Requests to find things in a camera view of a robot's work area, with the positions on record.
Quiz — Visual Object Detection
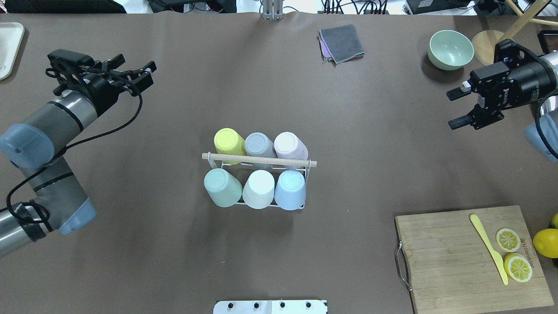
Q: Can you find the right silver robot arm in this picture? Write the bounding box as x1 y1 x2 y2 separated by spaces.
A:
446 39 558 162

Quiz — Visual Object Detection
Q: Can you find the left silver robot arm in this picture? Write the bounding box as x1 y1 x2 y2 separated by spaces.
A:
0 49 156 257

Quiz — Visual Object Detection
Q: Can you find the pink plastic cup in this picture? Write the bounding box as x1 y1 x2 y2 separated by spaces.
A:
273 132 309 160

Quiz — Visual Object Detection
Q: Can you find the yellow plastic cup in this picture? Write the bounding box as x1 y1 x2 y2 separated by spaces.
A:
214 128 247 156

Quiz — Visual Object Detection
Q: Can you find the beige tray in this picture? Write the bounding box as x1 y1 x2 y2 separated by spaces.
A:
0 22 25 80

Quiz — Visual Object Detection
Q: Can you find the lemon half slice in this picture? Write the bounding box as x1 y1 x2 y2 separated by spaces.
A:
495 228 521 253
504 253 533 283

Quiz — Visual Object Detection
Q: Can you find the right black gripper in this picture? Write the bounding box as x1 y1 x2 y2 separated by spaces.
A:
446 39 556 130

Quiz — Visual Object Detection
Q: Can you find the blue plastic cup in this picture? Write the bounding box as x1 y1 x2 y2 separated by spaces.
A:
274 170 306 211

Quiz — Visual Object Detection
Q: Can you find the yellow lemon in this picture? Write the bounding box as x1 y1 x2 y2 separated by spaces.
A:
532 228 558 259
551 213 558 229

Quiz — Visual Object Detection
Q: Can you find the wooden cup tree stand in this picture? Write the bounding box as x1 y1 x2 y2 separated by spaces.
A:
472 0 558 65

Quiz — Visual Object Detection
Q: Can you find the white wire cup holder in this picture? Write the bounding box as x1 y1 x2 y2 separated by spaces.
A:
201 152 317 211

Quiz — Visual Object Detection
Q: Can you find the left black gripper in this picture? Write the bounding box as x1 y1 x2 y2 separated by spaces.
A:
45 48 157 116

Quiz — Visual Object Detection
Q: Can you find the green ceramic bowl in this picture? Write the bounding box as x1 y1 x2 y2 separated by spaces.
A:
427 30 474 70

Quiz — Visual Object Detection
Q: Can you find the grey folded cloth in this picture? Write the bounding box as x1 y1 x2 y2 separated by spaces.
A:
318 24 365 65

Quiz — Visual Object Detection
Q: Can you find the yellow plastic knife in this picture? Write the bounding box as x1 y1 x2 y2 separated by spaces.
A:
469 213 509 286

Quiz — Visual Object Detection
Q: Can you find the grey plastic cup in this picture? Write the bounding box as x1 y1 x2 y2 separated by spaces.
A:
245 133 277 158

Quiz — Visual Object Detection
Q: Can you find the white plastic cup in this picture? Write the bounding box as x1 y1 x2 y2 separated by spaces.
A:
242 170 275 209

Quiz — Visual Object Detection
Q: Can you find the green plastic cup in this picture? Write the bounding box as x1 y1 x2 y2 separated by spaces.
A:
204 168 242 208

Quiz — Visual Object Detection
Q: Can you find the bamboo cutting board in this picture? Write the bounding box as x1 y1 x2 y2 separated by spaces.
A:
395 205 555 314

